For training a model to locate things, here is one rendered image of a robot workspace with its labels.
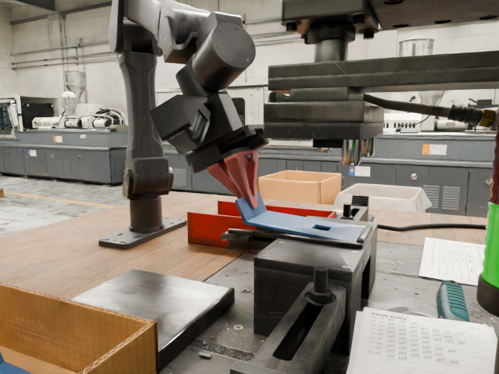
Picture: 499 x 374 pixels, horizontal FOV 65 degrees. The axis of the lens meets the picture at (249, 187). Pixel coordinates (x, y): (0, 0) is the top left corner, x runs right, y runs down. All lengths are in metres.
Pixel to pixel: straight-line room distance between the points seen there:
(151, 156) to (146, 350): 0.49
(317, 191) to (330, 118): 2.37
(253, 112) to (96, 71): 5.71
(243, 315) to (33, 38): 12.10
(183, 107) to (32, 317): 0.25
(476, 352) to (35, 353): 0.38
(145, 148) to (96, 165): 6.81
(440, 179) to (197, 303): 4.58
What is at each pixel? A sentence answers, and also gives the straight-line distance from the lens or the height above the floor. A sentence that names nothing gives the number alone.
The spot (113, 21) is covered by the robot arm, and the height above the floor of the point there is 1.30.
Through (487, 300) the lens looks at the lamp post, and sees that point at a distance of 0.21.
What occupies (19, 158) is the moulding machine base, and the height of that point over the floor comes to 0.41.
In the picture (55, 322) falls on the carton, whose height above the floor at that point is 0.95.
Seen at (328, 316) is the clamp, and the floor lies 0.97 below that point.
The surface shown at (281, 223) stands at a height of 1.00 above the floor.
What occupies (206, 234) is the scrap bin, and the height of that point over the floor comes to 0.92.
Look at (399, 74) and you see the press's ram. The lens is 0.41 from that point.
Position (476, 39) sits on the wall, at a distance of 6.98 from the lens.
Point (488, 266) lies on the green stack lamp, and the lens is 0.20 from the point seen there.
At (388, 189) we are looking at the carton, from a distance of 3.22.
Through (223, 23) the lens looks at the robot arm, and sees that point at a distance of 0.48.
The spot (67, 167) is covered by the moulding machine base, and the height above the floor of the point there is 0.30.
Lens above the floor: 1.12
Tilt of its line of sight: 9 degrees down
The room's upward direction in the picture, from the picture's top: straight up
